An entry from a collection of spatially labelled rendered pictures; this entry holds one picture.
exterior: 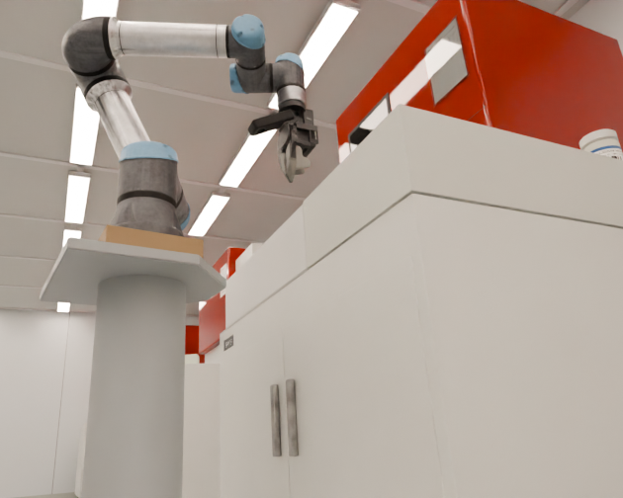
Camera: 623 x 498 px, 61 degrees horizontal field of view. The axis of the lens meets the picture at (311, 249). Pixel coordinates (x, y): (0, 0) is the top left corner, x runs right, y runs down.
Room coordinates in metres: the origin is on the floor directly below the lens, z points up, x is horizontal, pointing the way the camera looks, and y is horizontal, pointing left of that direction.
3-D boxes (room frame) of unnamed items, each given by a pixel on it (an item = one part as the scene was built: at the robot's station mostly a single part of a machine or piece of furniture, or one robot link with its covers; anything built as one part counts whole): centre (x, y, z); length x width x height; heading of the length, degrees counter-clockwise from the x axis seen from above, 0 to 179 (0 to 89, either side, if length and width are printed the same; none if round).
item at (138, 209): (0.96, 0.33, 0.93); 0.15 x 0.15 x 0.10
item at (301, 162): (1.12, 0.02, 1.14); 0.06 x 0.03 x 0.09; 117
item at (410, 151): (0.96, -0.35, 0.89); 0.62 x 0.35 x 0.14; 117
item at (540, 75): (1.76, -0.66, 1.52); 0.81 x 0.75 x 0.60; 27
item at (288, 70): (1.14, 0.03, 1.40); 0.09 x 0.08 x 0.11; 95
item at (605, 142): (0.96, -0.61, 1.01); 0.07 x 0.07 x 0.10
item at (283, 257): (1.24, 0.09, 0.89); 0.55 x 0.09 x 0.14; 27
